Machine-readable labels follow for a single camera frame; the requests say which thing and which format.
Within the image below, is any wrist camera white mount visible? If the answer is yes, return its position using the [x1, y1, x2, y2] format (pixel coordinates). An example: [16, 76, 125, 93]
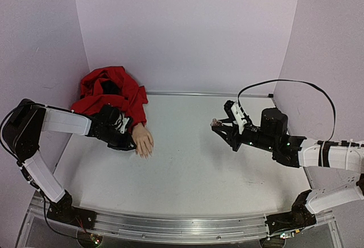
[224, 100, 253, 134]
[114, 114, 133, 134]

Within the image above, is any red cloth jacket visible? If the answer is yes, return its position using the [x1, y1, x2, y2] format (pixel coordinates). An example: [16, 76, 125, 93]
[71, 66, 148, 127]

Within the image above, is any aluminium front rail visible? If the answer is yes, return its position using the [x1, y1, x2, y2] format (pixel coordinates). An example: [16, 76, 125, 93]
[17, 196, 342, 247]

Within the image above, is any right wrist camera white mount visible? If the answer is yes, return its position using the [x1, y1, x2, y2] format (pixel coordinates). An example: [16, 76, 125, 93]
[224, 100, 253, 134]

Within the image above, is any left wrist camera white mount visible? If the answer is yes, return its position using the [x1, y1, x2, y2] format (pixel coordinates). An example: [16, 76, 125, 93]
[114, 114, 133, 134]

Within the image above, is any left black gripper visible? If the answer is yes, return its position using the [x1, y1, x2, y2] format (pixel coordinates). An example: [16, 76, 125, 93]
[98, 126, 137, 151]

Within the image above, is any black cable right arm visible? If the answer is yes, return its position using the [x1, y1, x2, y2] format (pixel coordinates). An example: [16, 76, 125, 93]
[237, 78, 337, 142]

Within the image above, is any nail polish glass bottle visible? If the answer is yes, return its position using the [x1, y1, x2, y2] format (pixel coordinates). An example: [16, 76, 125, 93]
[210, 118, 223, 127]

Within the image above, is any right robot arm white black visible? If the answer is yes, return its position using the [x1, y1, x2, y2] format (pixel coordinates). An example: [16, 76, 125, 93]
[210, 101, 363, 235]

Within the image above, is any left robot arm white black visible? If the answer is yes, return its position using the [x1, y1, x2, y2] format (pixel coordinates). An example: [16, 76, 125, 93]
[1, 98, 136, 229]

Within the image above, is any mannequin hand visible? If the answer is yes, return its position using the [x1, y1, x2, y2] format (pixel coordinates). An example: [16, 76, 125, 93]
[132, 123, 154, 159]

